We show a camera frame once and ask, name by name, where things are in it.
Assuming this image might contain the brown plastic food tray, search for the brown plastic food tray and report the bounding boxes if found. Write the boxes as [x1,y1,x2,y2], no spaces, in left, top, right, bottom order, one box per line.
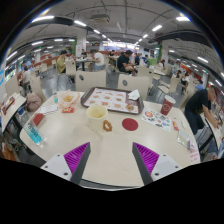
[80,86,145,115]

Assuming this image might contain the crumpled paper food wrapper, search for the crumpled paper food wrapper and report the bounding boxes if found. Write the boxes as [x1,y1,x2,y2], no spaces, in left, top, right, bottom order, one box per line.
[57,89,81,109]

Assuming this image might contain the red cardboard box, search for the red cardboard box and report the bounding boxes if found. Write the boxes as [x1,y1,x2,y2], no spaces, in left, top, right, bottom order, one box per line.
[32,113,45,127]

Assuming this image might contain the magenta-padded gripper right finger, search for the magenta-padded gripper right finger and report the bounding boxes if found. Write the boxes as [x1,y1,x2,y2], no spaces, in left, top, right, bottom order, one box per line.
[132,142,183,186]

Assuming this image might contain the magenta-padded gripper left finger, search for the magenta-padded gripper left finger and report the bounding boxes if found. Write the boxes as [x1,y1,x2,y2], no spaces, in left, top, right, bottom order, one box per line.
[40,142,92,185]

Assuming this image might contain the clear plastic bottle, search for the clear plastic bottle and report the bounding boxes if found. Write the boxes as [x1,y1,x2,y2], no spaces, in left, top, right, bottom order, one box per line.
[23,120,45,147]

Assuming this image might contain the red paper cup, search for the red paper cup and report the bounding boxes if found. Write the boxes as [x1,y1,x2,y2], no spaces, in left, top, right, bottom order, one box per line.
[160,94,177,117]

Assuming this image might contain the clear plastic packet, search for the clear plastic packet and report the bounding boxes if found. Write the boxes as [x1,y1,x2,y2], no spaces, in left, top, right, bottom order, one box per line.
[177,129,192,150]

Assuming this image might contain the person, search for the person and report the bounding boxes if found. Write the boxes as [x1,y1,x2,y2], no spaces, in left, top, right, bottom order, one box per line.
[89,49,107,72]
[116,49,138,77]
[184,85,223,136]
[55,49,69,74]
[20,65,34,91]

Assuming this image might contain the crumpled white napkin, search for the crumpled white napkin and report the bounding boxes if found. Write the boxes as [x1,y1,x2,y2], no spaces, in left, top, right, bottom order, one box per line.
[127,89,141,101]

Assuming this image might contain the flat round red coaster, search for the flat round red coaster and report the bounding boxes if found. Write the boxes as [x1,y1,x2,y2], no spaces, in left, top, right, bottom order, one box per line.
[121,117,139,132]

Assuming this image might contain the cream chair holding bag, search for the cream chair holding bag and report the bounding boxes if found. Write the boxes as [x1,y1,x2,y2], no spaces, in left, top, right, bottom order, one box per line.
[29,76,47,101]

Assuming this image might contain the pink bag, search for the pink bag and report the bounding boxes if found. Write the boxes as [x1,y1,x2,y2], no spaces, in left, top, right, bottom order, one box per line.
[25,92,43,113]

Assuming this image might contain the red sauce packet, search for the red sauce packet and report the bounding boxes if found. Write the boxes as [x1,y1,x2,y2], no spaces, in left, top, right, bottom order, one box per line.
[61,106,75,114]
[171,120,180,132]

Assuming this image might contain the ceiling air conditioner unit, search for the ceiling air conditioner unit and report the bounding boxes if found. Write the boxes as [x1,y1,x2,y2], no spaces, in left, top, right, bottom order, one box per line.
[90,13,111,24]

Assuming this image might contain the ceiling lights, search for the ceiling lights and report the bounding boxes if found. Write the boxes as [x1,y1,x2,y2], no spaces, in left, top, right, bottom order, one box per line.
[6,14,224,88]

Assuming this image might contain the colourful sticker leaflet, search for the colourful sticker leaflet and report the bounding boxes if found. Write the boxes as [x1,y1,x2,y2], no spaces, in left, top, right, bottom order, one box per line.
[140,108,173,133]

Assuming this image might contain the cream mug, orange handle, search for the cream mug, orange handle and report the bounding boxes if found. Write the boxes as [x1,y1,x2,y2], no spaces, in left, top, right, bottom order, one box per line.
[85,105,113,134]

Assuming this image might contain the cream chair with oval hole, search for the cream chair with oval hole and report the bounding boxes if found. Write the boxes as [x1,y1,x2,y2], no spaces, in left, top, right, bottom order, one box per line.
[74,69,108,93]
[117,73,150,101]

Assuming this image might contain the cream neighbouring table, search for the cream neighbouring table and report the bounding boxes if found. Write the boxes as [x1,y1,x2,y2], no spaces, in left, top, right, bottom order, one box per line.
[0,93,28,134]

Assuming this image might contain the dark tray with food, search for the dark tray with food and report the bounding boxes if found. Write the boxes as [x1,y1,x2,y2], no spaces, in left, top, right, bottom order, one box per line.
[1,95,18,116]

